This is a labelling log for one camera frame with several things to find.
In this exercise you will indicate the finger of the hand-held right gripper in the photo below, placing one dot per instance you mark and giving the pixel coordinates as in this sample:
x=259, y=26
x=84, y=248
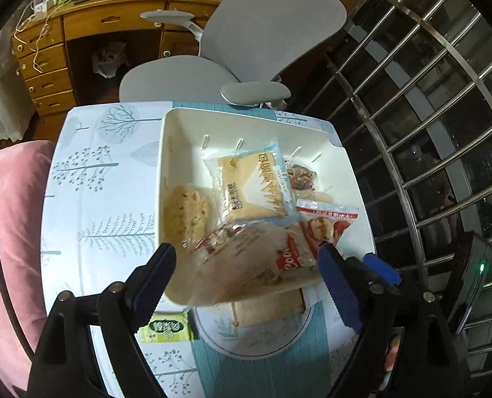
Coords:
x=380, y=269

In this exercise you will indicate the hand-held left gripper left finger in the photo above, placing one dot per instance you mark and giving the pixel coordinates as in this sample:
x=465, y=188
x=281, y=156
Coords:
x=156, y=277

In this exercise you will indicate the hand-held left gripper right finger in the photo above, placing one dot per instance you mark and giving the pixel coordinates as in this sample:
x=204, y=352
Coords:
x=339, y=286

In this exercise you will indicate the red white bun packet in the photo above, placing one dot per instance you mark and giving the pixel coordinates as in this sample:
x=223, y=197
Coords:
x=326, y=224

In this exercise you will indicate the pale crumbly cookie packet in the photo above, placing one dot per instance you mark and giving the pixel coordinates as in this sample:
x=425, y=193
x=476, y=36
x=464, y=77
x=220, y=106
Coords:
x=185, y=211

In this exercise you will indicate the red label clear cookie packet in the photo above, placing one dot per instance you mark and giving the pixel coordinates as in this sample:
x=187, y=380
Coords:
x=241, y=269

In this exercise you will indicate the blue white bread packet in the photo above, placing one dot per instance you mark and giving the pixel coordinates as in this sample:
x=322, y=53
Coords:
x=250, y=182

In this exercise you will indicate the white plastic tray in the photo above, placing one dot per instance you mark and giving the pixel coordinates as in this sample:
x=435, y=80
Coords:
x=196, y=141

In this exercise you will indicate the yellow green snack packet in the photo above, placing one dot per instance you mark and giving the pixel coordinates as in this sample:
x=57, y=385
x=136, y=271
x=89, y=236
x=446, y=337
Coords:
x=167, y=327

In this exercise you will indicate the white tree print tablecloth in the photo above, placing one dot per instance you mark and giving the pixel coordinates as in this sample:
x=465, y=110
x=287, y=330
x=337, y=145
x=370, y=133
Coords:
x=96, y=199

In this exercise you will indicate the dark nut bar packet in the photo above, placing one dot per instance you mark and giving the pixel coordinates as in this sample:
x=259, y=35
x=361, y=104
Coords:
x=302, y=174

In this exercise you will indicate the pink cushion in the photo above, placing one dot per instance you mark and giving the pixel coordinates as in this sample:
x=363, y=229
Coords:
x=9, y=215

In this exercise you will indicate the crumpled bag under desk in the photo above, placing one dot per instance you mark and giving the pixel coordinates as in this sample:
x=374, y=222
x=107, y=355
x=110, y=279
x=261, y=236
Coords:
x=109, y=60

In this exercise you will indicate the metal window grille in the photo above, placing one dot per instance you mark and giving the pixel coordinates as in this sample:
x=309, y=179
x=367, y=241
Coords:
x=416, y=8

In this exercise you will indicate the wooden desk with drawers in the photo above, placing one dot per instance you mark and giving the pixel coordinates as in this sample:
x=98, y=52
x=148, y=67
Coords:
x=88, y=20

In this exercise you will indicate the grey office chair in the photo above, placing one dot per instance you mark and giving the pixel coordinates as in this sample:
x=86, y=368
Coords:
x=279, y=12

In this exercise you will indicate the white charger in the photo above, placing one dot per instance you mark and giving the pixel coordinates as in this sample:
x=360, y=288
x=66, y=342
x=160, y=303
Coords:
x=43, y=6

